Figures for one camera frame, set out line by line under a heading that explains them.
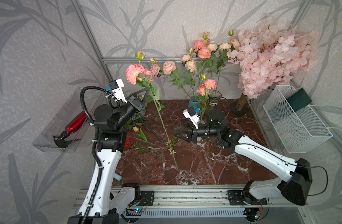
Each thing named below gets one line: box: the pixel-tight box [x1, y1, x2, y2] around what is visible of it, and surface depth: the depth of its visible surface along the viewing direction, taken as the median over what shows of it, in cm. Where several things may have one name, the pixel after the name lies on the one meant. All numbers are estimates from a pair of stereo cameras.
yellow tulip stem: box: [133, 126, 164, 160], surface depth 99 cm
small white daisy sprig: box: [165, 136, 179, 157], surface depth 95 cm
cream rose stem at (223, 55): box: [215, 42, 232, 91], surface depth 86 cm
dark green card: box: [285, 87, 313, 112], surface depth 71 cm
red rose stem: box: [124, 137, 149, 154], surface depth 94 cm
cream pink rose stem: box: [206, 42, 218, 92], surface depth 86 cm
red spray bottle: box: [51, 111, 87, 148], surface depth 61 cm
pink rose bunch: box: [125, 49, 179, 170], surface depth 59 cm
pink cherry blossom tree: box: [227, 15, 320, 99], surface depth 73 cm
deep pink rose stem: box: [193, 31, 212, 84], surface depth 80 cm
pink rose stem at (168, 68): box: [149, 57, 193, 99], surface depth 74 cm
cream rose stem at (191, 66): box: [180, 48, 198, 97], surface depth 88 cm
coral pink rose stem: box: [196, 78, 218, 124], surface depth 72 cm
